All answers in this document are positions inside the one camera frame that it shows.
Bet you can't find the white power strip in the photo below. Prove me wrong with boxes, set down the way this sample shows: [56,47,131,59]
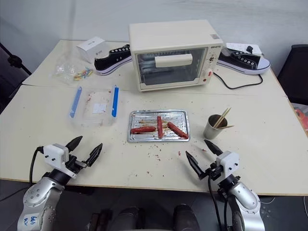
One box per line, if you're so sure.
[225,42,263,55]

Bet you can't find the metal cup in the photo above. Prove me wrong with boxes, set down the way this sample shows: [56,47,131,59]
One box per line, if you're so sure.
[203,114,229,141]

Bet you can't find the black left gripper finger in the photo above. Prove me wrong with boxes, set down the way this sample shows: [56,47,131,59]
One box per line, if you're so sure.
[84,143,103,167]
[65,136,84,153]

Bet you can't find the clear container with blue latches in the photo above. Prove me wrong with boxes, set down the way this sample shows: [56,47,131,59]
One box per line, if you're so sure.
[66,84,120,128]

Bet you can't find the cream toaster oven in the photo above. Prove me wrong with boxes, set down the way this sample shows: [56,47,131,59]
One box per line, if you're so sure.
[128,19,224,93]

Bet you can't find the thin white floor cable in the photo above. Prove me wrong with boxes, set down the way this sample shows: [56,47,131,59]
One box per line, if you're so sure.
[260,196,277,205]

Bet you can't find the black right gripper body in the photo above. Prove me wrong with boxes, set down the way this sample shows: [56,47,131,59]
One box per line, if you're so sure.
[204,161,224,181]

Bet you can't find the small white cardboard box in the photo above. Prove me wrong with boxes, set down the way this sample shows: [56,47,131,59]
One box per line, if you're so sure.
[76,36,107,64]

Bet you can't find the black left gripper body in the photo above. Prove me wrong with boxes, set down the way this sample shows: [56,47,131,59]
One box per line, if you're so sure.
[64,151,88,173]

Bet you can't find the clear plastic bag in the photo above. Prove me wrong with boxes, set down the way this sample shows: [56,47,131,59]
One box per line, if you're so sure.
[52,57,95,85]

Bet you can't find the black chair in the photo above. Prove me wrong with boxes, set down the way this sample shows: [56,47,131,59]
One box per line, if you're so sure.
[276,44,308,106]

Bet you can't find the orange red object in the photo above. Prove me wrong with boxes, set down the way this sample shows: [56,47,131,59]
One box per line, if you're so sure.
[293,103,308,138]

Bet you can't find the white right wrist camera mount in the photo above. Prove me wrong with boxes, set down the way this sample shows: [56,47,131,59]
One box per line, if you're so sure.
[215,151,240,177]

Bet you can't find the silver metal baking tray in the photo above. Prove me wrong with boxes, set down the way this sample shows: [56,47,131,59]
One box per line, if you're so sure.
[126,109,191,143]

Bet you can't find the black stand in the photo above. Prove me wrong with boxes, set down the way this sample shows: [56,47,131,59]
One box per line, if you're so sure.
[0,41,33,114]

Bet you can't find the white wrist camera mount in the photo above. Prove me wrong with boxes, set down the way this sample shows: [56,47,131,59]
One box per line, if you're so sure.
[215,151,240,177]
[43,143,78,179]

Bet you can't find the black canvas sneaker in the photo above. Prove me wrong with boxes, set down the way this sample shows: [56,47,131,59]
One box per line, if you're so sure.
[93,43,133,77]
[216,45,271,76]

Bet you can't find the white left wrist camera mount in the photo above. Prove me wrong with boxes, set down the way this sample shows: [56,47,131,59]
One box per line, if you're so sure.
[43,143,78,179]

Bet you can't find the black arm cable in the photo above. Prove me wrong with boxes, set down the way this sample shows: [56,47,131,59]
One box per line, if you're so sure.
[29,146,45,185]
[207,177,229,231]

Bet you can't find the black oven power cable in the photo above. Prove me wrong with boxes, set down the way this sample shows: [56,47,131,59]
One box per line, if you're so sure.
[213,71,264,90]

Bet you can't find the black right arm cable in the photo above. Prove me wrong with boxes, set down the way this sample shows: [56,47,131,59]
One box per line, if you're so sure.
[207,177,229,231]

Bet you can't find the colourful small clips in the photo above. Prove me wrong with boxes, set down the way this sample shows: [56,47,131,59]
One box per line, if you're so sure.
[73,68,94,83]

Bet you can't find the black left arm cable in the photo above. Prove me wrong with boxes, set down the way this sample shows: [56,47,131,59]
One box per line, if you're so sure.
[29,146,45,185]

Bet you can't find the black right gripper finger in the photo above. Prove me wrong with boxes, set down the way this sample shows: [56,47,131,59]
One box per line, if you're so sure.
[185,150,206,180]
[204,139,224,156]

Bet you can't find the red sausage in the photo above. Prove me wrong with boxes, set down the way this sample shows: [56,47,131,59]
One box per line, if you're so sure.
[130,126,157,135]
[156,115,164,139]
[167,121,189,140]

